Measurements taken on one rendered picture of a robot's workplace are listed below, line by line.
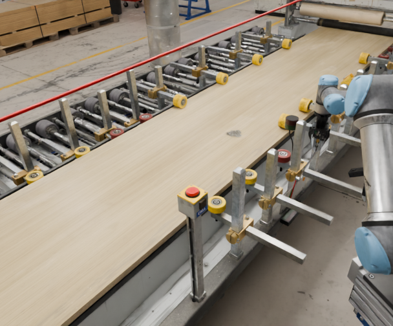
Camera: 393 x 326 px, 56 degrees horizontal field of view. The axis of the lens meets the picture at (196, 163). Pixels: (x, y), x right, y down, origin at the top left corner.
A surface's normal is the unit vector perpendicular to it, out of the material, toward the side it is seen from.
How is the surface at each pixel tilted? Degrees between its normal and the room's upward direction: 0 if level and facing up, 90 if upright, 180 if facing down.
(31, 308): 0
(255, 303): 0
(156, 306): 0
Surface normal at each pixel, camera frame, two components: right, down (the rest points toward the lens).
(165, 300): -0.04, -0.82
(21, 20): 0.79, 0.32
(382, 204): -0.53, -0.19
